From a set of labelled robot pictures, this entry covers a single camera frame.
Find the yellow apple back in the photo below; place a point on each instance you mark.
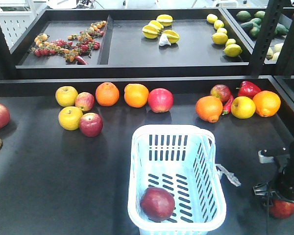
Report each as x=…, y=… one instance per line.
x=66, y=95

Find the yellow apple front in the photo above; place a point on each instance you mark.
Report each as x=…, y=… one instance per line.
x=69, y=117

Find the clear plastic tag strip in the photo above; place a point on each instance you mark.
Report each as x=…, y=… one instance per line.
x=221, y=170

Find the orange left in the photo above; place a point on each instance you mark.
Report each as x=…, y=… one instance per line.
x=107, y=94

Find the cherry tomato vines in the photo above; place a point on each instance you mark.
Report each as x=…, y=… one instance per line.
x=74, y=48

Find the small pink apple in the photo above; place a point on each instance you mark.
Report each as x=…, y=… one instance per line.
x=84, y=101

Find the orange right group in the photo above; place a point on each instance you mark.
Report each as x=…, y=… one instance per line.
x=209, y=108

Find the yellow lemons row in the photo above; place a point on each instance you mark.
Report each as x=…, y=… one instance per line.
x=220, y=37

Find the yellow apple right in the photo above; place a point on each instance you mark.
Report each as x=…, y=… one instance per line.
x=243, y=107

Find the red bell pepper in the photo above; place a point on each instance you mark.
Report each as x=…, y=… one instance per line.
x=248, y=89

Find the green avocado pile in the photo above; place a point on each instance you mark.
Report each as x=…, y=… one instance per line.
x=251, y=24

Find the black wooden produce stand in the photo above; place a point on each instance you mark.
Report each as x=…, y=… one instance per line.
x=59, y=182

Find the black upper display tray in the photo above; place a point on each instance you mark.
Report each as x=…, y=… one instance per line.
x=125, y=52

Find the orange far right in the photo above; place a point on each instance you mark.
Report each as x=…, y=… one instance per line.
x=267, y=103

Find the yellow starfruit pile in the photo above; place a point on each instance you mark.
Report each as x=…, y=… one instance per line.
x=156, y=28

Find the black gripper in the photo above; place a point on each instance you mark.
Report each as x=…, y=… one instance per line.
x=281, y=186

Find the red green apple right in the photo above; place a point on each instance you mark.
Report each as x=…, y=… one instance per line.
x=221, y=91

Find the red chili pepper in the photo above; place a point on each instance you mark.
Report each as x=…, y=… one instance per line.
x=227, y=106

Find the white garlic bulb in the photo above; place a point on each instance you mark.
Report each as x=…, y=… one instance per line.
x=164, y=41

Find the red apple beside yellow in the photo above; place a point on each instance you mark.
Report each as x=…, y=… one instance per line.
x=91, y=124

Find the light blue plastic basket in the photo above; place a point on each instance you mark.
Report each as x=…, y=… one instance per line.
x=181, y=160

